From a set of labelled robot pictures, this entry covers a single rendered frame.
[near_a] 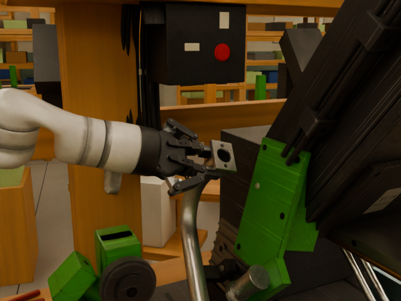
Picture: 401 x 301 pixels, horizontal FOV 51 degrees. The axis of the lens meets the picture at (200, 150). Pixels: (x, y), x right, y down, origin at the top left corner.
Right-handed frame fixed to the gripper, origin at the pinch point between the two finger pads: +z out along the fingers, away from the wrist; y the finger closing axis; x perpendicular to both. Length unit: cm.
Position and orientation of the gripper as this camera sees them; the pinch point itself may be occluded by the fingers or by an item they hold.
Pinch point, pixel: (211, 162)
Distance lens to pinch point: 70.5
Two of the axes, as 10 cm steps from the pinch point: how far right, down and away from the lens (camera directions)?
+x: -4.8, 5.0, 7.2
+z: 8.7, 1.6, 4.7
